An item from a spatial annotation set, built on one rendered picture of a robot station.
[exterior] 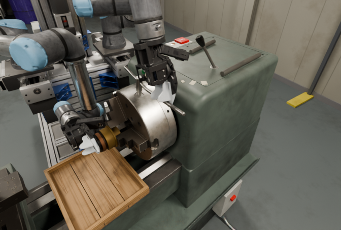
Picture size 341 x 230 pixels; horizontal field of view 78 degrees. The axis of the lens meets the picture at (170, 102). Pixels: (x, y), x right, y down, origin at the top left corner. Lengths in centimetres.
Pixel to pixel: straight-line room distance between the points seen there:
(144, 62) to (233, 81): 43
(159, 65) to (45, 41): 46
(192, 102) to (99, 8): 42
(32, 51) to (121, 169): 58
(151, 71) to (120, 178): 56
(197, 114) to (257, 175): 149
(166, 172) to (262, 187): 127
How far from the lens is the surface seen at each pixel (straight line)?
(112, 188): 97
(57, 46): 90
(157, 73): 57
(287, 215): 207
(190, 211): 128
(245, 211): 197
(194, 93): 78
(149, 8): 55
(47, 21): 149
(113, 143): 85
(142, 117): 75
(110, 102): 86
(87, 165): 107
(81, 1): 66
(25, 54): 88
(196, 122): 80
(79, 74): 101
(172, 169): 101
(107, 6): 65
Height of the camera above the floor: 169
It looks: 37 degrees down
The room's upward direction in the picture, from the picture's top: straight up
